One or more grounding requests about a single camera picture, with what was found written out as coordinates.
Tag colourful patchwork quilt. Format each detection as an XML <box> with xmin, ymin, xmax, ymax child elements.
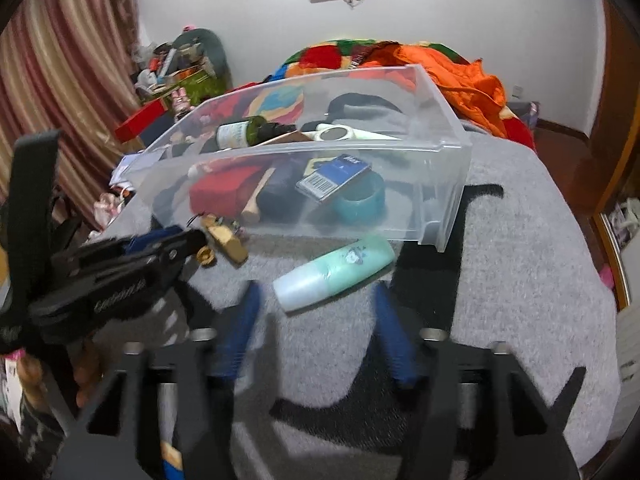
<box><xmin>265</xmin><ymin>39</ymin><xmax>466</xmax><ymax>82</ymax></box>

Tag green cardboard box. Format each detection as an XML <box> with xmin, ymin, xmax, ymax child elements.
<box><xmin>141</xmin><ymin>70</ymin><xmax>228</xmax><ymax>106</ymax></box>

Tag orange jacket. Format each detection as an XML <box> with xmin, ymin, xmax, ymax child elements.
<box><xmin>359</xmin><ymin>42</ymin><xmax>506</xmax><ymax>139</ymax></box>

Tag wooden door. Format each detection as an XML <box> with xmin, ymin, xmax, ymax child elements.
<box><xmin>567</xmin><ymin>0</ymin><xmax>639</xmax><ymax>214</ymax></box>

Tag green glass spray bottle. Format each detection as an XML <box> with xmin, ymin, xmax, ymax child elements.
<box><xmin>201</xmin><ymin>116</ymin><xmax>297</xmax><ymax>153</ymax></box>

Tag grey blanket black letters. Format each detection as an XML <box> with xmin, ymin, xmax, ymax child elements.
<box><xmin>89</xmin><ymin>129</ymin><xmax>622</xmax><ymax>480</ymax></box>

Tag purple black cosmetic bottle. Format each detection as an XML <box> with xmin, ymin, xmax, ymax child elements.
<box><xmin>256</xmin><ymin>158</ymin><xmax>308</xmax><ymax>224</ymax></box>

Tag teal tape roll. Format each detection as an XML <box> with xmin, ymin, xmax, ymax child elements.
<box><xmin>332</xmin><ymin>171</ymin><xmax>386</xmax><ymax>226</ymax></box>

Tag pink bunny toy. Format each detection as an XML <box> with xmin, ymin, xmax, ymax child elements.
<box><xmin>171</xmin><ymin>87</ymin><xmax>193</xmax><ymax>117</ymax></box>

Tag light green cylinder stick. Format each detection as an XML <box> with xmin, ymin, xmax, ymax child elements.
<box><xmin>352</xmin><ymin>128</ymin><xmax>396</xmax><ymax>141</ymax></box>

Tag clear plastic storage bin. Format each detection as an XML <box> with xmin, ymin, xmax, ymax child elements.
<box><xmin>124</xmin><ymin>65</ymin><xmax>472</xmax><ymax>249</ymax></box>

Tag gold perfume bottle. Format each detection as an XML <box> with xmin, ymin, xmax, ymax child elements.
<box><xmin>201</xmin><ymin>214</ymin><xmax>248</xmax><ymax>266</ymax></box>

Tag mint green tube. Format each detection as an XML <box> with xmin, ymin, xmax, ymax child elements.
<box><xmin>272</xmin><ymin>235</ymin><xmax>395</xmax><ymax>313</ymax></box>

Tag red box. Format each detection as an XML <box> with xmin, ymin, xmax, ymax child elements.
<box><xmin>114</xmin><ymin>98</ymin><xmax>168</xmax><ymax>143</ymax></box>

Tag person's left hand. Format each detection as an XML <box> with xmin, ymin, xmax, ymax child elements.
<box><xmin>16</xmin><ymin>338</ymin><xmax>104</xmax><ymax>414</ymax></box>

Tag blue barcode box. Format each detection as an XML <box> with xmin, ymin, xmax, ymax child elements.
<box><xmin>295</xmin><ymin>154</ymin><xmax>371</xmax><ymax>204</ymax></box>

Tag striped red gold curtain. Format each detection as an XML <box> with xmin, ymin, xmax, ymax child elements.
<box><xmin>1</xmin><ymin>0</ymin><xmax>140</xmax><ymax>226</ymax></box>

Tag beige cosmetic tube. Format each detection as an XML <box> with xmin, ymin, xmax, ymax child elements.
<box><xmin>247</xmin><ymin>130</ymin><xmax>310</xmax><ymax>146</ymax></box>

